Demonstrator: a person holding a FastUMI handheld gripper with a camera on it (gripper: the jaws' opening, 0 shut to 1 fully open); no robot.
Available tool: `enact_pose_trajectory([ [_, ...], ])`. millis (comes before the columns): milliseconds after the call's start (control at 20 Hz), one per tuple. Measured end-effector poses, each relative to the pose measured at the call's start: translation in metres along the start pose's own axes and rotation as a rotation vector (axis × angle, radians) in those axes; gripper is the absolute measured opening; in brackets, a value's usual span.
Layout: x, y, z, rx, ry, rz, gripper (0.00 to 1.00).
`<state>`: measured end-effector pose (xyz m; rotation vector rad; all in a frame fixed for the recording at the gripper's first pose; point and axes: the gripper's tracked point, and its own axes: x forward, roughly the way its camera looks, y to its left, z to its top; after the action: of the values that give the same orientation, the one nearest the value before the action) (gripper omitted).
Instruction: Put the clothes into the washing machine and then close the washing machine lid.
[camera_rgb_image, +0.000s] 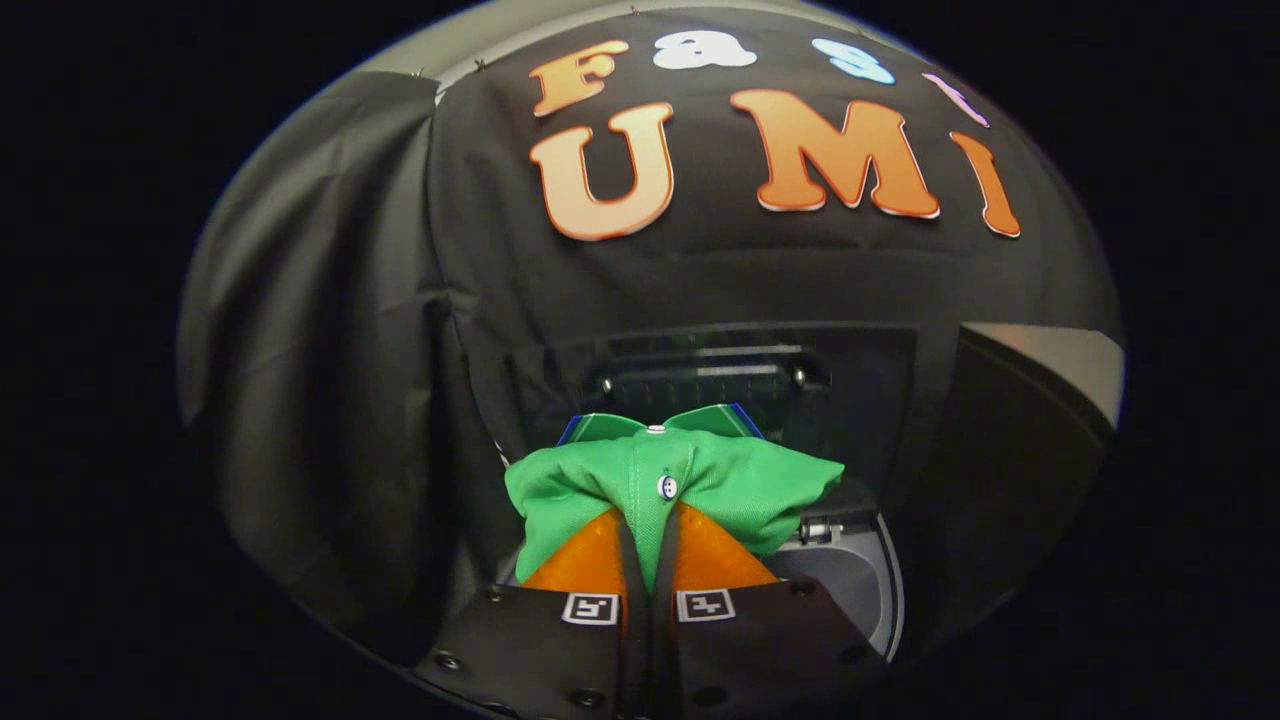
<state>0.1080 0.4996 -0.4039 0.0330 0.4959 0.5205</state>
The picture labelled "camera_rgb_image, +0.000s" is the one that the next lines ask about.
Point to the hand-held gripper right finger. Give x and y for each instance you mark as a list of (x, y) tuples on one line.
[(662, 640)]

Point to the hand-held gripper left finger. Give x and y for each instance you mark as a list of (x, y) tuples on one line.
[(633, 640)]

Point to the green polo shirt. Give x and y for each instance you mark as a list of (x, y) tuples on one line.
[(740, 480)]

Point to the black backdrop cloth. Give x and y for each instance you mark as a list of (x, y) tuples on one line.
[(350, 300)]

